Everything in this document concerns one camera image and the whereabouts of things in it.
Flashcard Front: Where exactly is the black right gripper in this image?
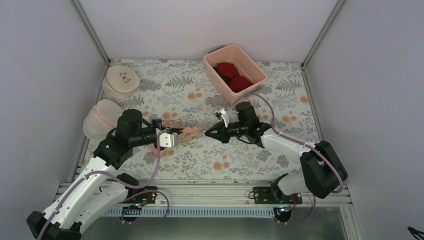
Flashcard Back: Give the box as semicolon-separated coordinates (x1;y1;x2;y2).
205;119;248;143

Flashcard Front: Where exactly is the floral peach mesh laundry bag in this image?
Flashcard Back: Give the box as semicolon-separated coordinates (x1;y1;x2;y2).
162;120;204;144

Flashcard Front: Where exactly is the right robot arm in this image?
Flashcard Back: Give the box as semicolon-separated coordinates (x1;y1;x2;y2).
205;101;348;204

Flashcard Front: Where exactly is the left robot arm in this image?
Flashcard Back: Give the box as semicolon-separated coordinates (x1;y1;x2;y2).
26;109;181;240

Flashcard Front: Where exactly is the white pink-trimmed mesh laundry bag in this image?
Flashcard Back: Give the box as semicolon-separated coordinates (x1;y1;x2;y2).
82;99;124;141

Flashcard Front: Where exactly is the beige round mesh laundry bag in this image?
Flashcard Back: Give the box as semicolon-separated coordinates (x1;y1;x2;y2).
102;65;141;101

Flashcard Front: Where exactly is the red bra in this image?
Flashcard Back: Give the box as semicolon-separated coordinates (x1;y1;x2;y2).
213;62;253;93

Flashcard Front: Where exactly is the pink plastic bin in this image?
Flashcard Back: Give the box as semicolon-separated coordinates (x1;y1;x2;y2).
203;43;268;104

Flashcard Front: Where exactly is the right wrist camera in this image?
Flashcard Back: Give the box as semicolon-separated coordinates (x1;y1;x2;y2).
215;108;231;128

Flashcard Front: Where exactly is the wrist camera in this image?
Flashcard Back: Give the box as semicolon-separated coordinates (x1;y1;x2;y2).
158;132;179;148
215;108;231;128

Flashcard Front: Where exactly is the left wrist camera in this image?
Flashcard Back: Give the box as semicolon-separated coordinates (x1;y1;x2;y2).
158;132;179;148

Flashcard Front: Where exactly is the aluminium front rail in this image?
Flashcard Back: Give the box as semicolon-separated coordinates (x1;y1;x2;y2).
54;179;353;207

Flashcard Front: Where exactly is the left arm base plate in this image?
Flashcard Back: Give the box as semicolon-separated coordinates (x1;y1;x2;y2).
120;186;158;205

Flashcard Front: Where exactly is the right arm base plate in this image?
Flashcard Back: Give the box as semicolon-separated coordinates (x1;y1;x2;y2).
247;186;303;205

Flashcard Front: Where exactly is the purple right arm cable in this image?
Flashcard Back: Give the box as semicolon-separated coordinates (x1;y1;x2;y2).
225;92;345;226

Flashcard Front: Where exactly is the aluminium frame post left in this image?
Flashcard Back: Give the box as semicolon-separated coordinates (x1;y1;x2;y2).
71;0;111;66

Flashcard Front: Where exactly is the aluminium frame post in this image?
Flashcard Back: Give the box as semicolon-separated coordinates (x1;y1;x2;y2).
71;0;111;66
301;0;346;69

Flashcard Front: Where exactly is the aluminium frame post right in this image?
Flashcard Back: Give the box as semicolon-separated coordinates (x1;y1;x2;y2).
301;0;346;69

